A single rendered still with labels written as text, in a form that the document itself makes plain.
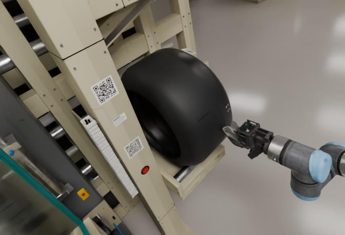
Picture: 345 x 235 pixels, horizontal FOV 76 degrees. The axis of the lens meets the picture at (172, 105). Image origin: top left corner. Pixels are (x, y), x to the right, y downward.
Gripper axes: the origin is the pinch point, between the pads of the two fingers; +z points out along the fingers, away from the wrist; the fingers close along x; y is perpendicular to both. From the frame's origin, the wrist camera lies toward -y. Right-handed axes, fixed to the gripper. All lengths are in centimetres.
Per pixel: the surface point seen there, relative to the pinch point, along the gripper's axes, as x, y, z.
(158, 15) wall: -268, -50, 394
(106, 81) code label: 30, 39, 16
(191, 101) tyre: 8.7, 19.2, 5.9
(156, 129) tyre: 7.5, -15.7, 46.8
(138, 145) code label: 29.7, 6.8, 20.0
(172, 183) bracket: 25.5, -20.2, 14.9
